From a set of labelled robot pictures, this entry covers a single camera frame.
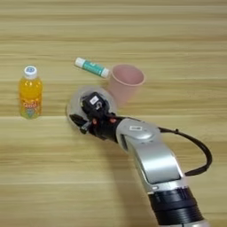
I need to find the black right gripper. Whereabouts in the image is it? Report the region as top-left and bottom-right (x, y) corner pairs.
(68, 113), (127, 144)

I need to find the orange juice bottle white cap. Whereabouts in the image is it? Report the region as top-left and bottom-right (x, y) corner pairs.
(18, 65), (43, 121)

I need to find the pink plastic cup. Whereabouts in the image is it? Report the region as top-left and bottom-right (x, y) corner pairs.
(106, 63), (146, 108)

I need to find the small black box white label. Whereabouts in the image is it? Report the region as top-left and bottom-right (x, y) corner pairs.
(81, 91), (109, 116)

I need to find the teal white glue stick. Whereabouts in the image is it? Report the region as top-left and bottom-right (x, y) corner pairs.
(74, 57), (111, 79)

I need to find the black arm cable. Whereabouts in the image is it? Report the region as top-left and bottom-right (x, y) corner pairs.
(157, 126), (214, 177)

